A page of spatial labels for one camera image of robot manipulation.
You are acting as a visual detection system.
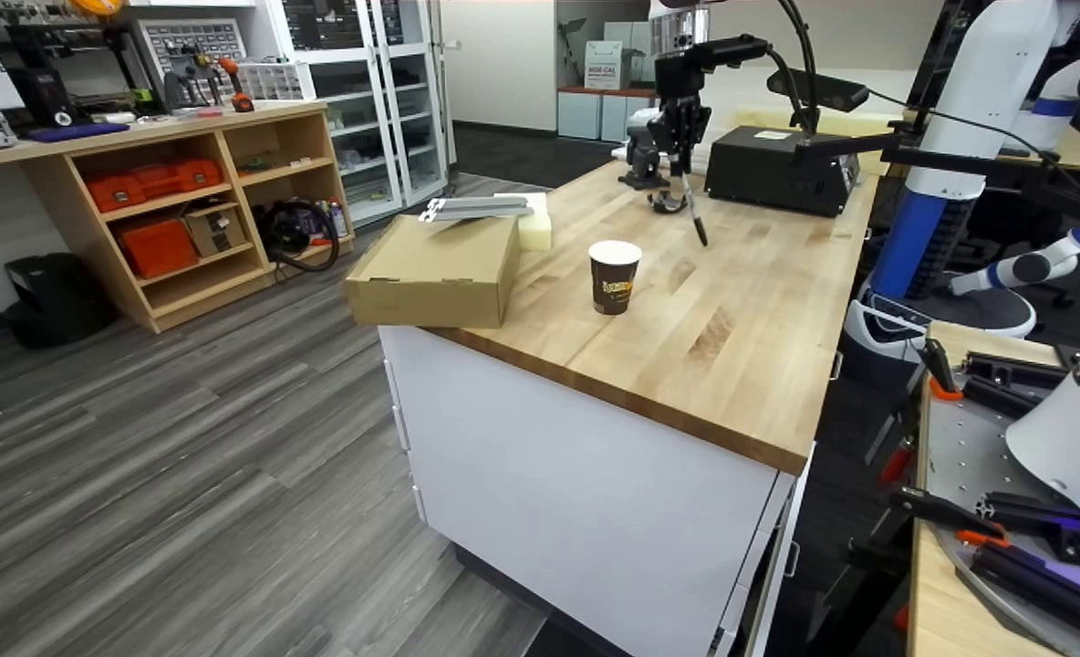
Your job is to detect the black waste bin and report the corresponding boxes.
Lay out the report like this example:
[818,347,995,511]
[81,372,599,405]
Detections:
[3,252,116,347]

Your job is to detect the red toolbox upper shelf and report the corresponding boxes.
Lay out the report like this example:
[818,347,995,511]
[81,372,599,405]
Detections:
[89,158,224,212]

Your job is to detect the black 3d printer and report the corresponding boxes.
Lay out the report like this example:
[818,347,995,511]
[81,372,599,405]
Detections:
[3,18,162,128]

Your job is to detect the small black camera on table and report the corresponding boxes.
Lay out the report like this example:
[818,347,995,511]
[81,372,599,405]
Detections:
[623,105,663,190]

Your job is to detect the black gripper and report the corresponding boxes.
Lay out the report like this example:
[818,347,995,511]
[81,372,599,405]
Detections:
[655,33,772,180]

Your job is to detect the white table cabinet base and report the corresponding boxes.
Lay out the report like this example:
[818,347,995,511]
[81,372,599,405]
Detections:
[381,329,794,657]

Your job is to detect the black equipment box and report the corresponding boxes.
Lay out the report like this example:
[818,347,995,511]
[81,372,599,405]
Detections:
[705,123,859,219]

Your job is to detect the small black clamp on table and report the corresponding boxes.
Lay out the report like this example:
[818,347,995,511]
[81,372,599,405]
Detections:
[645,190,688,217]

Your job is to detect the black cable loop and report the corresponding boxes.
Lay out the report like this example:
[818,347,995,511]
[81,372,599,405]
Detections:
[772,0,826,139]

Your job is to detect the yellow foam block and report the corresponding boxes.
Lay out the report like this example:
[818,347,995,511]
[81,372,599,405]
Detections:
[500,192,555,252]

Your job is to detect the red toolbox lower shelf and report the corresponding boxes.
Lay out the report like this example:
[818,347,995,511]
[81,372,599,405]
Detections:
[116,219,199,276]

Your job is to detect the small cardboard box on shelf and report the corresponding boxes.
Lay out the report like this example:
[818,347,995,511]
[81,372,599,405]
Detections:
[185,212,244,256]

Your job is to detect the white glass door cabinet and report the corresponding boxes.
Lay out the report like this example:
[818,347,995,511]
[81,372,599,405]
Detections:
[262,0,448,225]

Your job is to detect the brown paper coffee cup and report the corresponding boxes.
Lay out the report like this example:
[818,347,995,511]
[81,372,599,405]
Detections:
[587,241,641,315]

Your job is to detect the aluminium extrusion rail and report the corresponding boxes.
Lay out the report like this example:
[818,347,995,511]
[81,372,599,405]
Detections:
[420,196,531,223]

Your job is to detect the wooden shelf unit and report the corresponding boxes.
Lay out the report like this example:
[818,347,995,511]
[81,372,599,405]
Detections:
[0,104,354,331]

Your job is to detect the black bag on floor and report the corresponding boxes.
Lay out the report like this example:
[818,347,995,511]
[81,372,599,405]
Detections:
[252,200,341,273]

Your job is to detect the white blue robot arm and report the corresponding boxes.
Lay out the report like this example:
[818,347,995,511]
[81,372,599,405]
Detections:
[785,0,1080,358]

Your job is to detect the red toolbox shelf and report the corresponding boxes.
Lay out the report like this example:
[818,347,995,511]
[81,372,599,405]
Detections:
[116,219,199,276]
[89,158,224,212]

